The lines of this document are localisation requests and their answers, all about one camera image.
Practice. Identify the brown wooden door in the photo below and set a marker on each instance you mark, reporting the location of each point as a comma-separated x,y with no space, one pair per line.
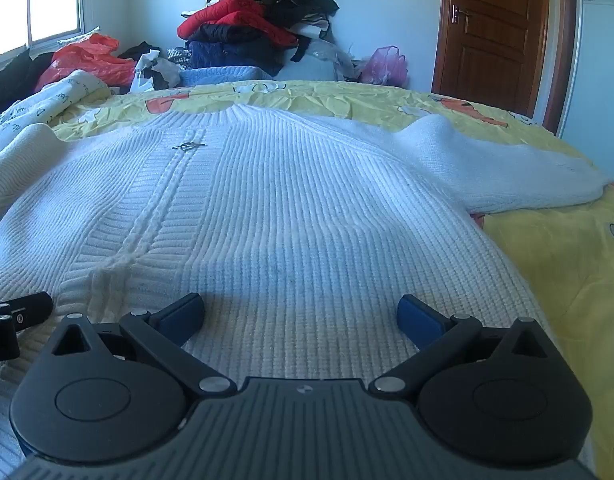
492,35

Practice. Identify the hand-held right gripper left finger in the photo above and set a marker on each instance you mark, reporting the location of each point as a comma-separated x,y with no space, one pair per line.
179,317

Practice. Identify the yellow carrot print bed sheet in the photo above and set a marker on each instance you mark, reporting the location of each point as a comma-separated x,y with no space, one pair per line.
562,260

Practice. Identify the red plastic bag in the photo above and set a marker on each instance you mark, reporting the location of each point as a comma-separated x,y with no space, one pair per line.
82,60

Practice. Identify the light blue knit cloth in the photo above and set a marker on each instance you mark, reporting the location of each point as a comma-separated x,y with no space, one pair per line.
217,76

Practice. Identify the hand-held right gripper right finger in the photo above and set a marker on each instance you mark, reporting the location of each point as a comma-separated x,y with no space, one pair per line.
419,322

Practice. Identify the white knit sweater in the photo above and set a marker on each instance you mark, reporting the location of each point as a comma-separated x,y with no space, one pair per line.
287,210

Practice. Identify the white wardrobe with flower stickers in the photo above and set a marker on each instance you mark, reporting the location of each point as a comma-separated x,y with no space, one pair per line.
599,60

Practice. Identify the pink plastic bag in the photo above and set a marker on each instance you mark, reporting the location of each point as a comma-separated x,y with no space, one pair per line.
387,66

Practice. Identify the grey clear plastic bag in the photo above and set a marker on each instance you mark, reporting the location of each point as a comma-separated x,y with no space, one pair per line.
317,62

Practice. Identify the white plastic bag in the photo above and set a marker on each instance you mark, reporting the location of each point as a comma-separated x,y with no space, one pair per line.
154,72

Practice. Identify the navy blue jacket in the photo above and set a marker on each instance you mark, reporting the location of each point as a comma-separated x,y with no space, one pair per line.
227,52

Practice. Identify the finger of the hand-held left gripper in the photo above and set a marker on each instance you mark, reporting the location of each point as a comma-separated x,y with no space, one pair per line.
1,337
32,307

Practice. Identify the window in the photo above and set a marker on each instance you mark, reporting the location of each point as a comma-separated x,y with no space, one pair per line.
32,0

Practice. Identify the white printed quilt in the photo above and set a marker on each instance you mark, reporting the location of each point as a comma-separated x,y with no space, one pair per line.
42,97

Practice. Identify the black cloth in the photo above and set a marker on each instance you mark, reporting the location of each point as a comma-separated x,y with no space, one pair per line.
9,80

